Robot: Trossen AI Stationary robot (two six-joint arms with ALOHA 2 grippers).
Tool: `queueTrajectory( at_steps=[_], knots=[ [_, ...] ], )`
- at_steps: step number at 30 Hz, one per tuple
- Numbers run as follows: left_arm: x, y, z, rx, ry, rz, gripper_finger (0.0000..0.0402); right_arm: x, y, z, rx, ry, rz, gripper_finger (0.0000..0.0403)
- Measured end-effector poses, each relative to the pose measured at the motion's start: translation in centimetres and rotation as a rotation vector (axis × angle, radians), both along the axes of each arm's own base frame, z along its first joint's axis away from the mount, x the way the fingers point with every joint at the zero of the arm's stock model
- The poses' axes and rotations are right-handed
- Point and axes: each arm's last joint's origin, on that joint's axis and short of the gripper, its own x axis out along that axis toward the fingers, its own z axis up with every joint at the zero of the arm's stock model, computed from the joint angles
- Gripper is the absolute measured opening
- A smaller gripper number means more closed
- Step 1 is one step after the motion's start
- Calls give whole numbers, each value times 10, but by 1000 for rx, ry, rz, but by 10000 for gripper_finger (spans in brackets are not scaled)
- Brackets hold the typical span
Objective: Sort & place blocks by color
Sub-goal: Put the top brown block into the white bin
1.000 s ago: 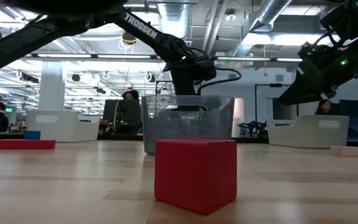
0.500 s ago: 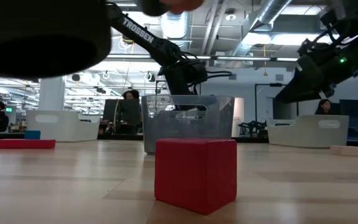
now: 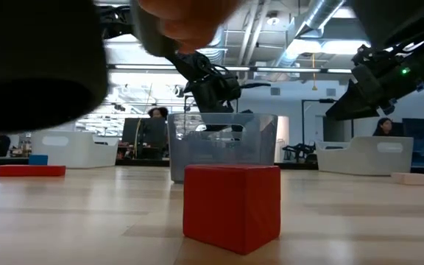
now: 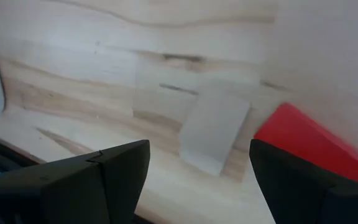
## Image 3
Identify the ceiling light strip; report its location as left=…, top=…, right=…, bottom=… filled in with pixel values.
left=107, top=63, right=353, bottom=74

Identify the pale grey plastic bin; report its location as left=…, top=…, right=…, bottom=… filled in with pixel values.
left=315, top=135, right=414, bottom=177

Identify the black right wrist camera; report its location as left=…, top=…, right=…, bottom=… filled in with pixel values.
left=351, top=43, right=384, bottom=67

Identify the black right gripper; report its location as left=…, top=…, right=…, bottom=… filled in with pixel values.
left=325, top=61, right=398, bottom=121

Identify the long red block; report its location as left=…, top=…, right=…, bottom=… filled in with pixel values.
left=0, top=164, right=67, bottom=178

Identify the red cube block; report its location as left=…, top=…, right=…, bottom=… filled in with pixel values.
left=182, top=163, right=282, bottom=256

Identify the natural wood block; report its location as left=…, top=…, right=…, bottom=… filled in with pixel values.
left=391, top=172, right=424, bottom=186

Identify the black metal frame stand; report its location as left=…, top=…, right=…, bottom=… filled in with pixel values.
left=301, top=98, right=355, bottom=145

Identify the person's hand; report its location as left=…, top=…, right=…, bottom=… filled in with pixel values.
left=137, top=0, right=243, bottom=55

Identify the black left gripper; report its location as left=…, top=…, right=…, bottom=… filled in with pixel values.
left=184, top=68, right=272, bottom=126

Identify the silver ceiling duct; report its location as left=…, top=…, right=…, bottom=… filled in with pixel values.
left=270, top=0, right=347, bottom=69

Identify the black computer monitor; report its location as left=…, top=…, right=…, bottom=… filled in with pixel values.
left=121, top=117, right=168, bottom=160

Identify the clear plastic bin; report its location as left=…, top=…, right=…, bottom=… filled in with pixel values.
left=167, top=112, right=278, bottom=184

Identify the yellow hanging cord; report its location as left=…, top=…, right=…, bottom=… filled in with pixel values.
left=311, top=53, right=318, bottom=92

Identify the small blue block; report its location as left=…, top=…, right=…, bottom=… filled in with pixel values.
left=28, top=154, right=49, bottom=166

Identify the person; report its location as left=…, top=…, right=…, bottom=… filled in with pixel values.
left=372, top=117, right=396, bottom=138
left=146, top=106, right=169, bottom=119

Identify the white plastic bin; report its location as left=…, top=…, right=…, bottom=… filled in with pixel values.
left=30, top=130, right=120, bottom=169

